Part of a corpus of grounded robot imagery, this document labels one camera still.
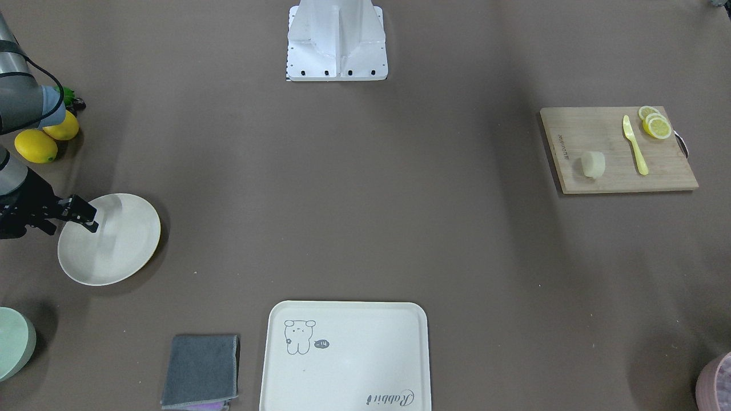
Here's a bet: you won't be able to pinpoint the pink bowl of ice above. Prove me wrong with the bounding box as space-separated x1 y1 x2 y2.
695 353 730 410

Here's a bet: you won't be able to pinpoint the dark cherries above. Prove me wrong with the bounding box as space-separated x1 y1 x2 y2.
66 97 87 115

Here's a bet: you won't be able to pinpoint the yellow lemon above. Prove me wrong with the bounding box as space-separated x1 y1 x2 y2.
42 110 80 141
14 130 58 164

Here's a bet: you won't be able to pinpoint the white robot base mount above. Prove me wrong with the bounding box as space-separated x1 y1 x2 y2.
286 1 389 82

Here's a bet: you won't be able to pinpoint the yellow plastic knife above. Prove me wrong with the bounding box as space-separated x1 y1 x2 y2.
621 115 649 175

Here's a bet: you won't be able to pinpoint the green lime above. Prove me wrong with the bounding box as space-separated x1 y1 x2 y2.
59 86 76 106

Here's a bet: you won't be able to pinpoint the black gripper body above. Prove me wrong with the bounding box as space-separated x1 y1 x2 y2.
1 166 67 239

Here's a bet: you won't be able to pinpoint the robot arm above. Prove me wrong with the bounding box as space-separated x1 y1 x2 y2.
1 20 99 239

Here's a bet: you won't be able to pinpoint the cream rabbit tray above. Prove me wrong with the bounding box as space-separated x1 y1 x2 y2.
259 301 432 410

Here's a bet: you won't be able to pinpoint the grey folded cloth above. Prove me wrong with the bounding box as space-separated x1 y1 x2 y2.
161 334 239 410

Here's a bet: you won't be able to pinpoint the white steamed bun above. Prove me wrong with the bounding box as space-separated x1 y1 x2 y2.
580 151 606 179

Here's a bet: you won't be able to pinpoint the bamboo cutting board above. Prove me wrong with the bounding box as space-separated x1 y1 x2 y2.
540 107 699 195

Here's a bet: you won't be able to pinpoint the cream round plate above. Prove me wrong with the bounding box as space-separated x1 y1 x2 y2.
57 193 162 287

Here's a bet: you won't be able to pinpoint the mint green bowl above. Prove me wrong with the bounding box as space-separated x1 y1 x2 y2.
1 307 37 381

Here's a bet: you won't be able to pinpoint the lemon slice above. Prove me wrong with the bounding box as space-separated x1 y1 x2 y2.
637 105 661 120
642 114 673 139

